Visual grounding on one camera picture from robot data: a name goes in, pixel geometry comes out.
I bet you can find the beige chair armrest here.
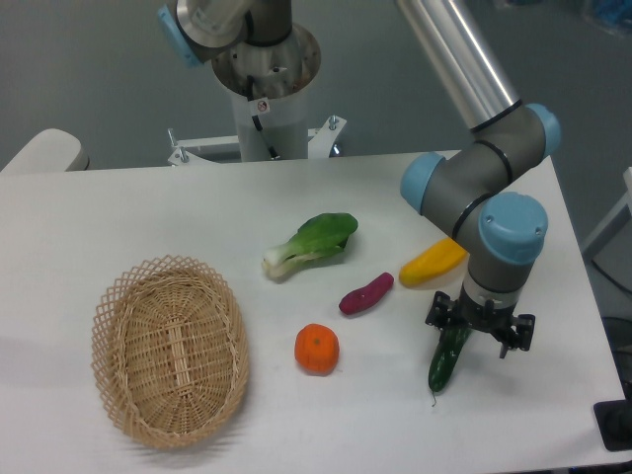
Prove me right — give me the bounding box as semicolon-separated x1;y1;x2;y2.
1;128;90;176

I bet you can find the purple sweet potato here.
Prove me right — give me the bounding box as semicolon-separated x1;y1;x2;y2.
339;273;394;316

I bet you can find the blue item top right corner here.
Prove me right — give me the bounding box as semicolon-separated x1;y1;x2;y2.
582;0;631;36

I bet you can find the green bok choy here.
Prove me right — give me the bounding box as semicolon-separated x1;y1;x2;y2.
262;212;358;280

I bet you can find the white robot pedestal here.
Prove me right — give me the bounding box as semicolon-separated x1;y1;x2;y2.
229;93;308;162

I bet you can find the black pedestal cable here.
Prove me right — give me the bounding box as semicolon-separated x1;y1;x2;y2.
245;74;282;161

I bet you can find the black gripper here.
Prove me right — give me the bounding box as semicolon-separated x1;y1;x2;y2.
425;283;536;359

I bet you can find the white furniture at right edge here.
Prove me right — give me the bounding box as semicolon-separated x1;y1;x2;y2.
580;167;631;266

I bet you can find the orange pumpkin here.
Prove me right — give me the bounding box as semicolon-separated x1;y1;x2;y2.
294;324;340;375

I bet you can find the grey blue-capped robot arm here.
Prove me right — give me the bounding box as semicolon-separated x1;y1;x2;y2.
158;1;561;351

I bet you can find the white metal base frame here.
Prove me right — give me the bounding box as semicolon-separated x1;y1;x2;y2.
167;115;348;167

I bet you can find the woven wicker basket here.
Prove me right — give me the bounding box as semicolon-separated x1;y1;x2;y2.
91;256;249;449

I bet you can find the green cucumber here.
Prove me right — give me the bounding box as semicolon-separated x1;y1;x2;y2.
428;326;473;407

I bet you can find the black device at table edge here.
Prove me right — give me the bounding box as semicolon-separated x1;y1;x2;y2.
593;400;631;452

